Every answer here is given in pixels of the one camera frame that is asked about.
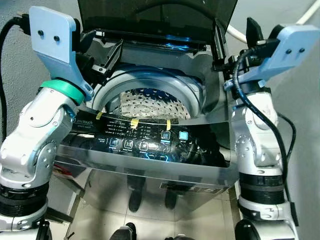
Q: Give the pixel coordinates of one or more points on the grey top-load washing machine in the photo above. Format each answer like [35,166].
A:
[150,172]

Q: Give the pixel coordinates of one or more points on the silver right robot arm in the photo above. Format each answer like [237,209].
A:
[255,140]

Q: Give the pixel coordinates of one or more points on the black robot foot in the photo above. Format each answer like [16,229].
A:
[124,232]
[180,237]

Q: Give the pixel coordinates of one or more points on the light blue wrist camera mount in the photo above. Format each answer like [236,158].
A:
[290,47]
[50,40]

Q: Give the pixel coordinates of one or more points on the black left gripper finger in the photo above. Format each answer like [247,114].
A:
[87,39]
[112,57]

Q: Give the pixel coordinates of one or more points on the dark tinted washer lid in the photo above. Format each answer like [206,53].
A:
[150,17]

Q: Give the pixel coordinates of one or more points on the wide yellow tape piece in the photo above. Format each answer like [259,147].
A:
[134,123]

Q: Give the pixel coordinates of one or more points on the black glossy washer control panel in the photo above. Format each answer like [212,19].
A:
[150,142]

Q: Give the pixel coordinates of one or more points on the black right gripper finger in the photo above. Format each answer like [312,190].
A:
[255,32]
[220,47]

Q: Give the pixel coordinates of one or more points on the narrow yellow tape strip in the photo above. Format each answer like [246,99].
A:
[99,115]
[168,124]

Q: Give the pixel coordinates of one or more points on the light blue right wrist camera mount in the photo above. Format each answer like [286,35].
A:
[290,47]

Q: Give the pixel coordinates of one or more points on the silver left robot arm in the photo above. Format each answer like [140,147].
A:
[30,125]

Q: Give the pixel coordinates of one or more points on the light blue left wrist camera mount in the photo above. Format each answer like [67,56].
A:
[50,40]

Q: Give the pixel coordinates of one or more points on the black right robot foot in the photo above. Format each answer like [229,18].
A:
[180,237]

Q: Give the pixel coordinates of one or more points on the black left robot foot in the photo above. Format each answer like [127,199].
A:
[124,232]

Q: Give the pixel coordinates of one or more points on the perforated steel washer drum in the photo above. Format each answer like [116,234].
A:
[150,102]

